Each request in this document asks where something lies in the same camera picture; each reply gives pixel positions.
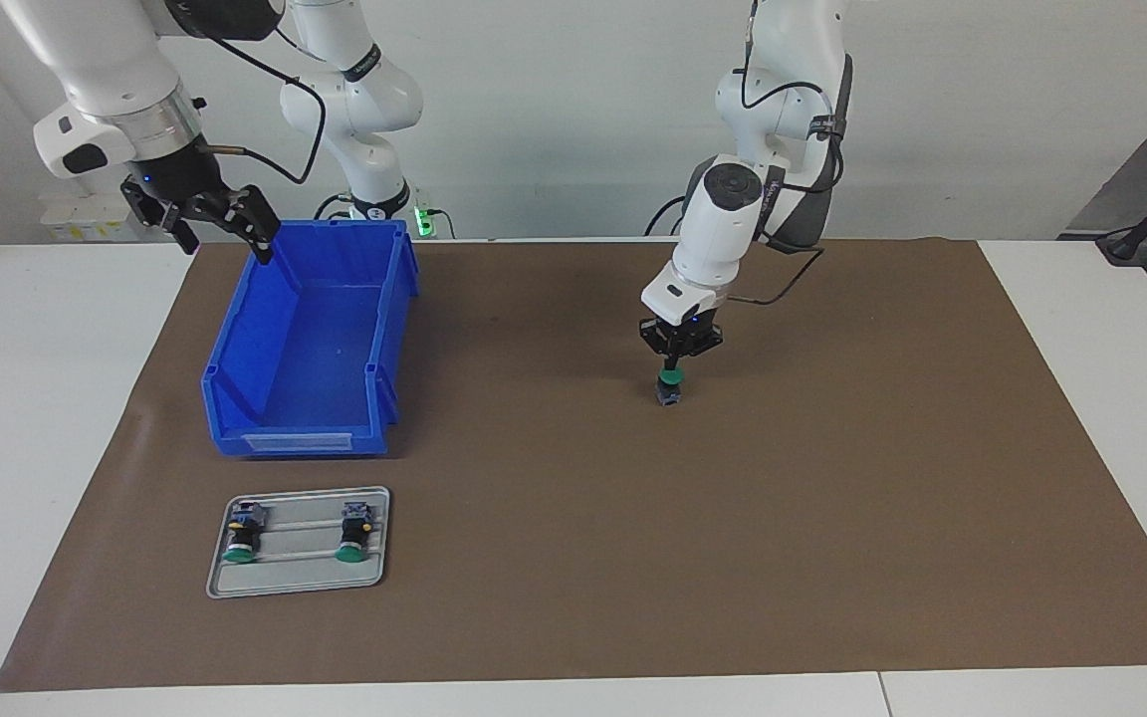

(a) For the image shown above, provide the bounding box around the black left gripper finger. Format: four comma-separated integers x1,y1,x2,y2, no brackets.
674,328,727,374
638,323,676,375

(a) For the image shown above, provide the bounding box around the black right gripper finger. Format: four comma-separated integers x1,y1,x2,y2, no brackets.
120,175,203,256
183,183,283,267

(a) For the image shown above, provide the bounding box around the blue plastic storage bin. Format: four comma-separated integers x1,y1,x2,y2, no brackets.
200,219,422,459

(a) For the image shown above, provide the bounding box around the brown table mat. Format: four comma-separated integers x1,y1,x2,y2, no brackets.
0,237,1147,694

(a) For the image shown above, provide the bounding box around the grey metal tray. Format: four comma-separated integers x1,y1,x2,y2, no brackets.
205,485,392,600

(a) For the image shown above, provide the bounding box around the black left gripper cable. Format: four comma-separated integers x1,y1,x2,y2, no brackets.
728,0,848,306

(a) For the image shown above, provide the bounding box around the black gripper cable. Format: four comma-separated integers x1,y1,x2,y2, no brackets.
728,0,848,306
197,30,328,188

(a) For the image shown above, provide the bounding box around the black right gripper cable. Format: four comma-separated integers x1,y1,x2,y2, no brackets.
197,30,328,188

